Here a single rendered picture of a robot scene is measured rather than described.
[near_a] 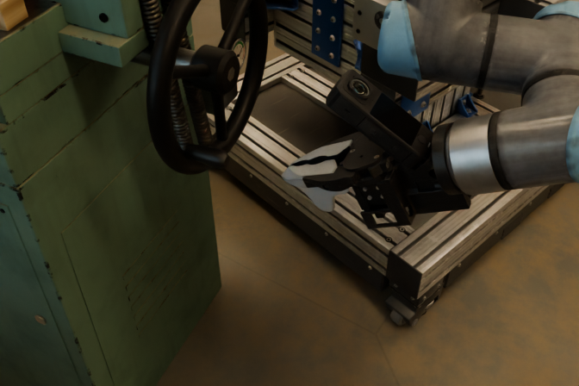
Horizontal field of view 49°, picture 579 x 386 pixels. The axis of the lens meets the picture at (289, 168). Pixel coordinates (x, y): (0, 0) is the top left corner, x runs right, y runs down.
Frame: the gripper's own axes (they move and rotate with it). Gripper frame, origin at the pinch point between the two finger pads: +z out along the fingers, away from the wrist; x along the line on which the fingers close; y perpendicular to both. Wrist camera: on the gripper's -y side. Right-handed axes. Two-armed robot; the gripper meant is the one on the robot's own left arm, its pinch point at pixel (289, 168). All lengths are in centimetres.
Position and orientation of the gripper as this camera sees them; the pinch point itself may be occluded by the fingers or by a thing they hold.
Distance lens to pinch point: 73.6
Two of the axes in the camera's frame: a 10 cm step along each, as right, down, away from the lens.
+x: 4.1, -6.0, 6.8
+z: -7.9, 1.4, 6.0
